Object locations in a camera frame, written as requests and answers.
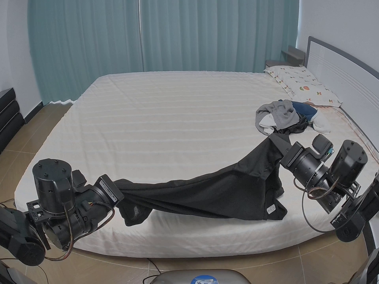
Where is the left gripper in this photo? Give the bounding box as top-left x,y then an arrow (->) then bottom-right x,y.
72,175 -> 125,233

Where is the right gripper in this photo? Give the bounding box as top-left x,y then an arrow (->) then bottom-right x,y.
270,135 -> 330,189

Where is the black T-shirt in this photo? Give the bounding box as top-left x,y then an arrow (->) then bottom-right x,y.
114,136 -> 289,227

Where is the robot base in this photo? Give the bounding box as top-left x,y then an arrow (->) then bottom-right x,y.
151,269 -> 249,284

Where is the pile of clothes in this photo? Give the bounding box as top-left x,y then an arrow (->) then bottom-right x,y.
255,99 -> 330,137

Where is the bed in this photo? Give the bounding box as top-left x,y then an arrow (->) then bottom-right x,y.
14,36 -> 379,258

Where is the white printed pillow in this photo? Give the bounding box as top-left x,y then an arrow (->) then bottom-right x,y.
264,65 -> 342,107

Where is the grey bedside table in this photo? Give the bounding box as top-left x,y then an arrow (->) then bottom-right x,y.
264,46 -> 306,69

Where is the black chest of drawers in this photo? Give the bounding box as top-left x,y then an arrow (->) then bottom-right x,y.
0,88 -> 25,154

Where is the blue-green curtain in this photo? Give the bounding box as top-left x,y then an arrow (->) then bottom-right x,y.
28,0 -> 143,104
139,0 -> 299,73

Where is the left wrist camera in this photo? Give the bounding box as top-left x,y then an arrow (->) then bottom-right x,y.
71,170 -> 88,190

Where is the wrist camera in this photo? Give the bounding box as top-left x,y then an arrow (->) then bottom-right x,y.
312,134 -> 335,162
71,170 -> 88,190

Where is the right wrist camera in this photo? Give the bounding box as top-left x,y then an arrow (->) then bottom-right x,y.
312,134 -> 335,162

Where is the black cable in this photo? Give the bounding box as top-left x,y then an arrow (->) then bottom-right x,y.
302,170 -> 369,234
142,258 -> 162,280

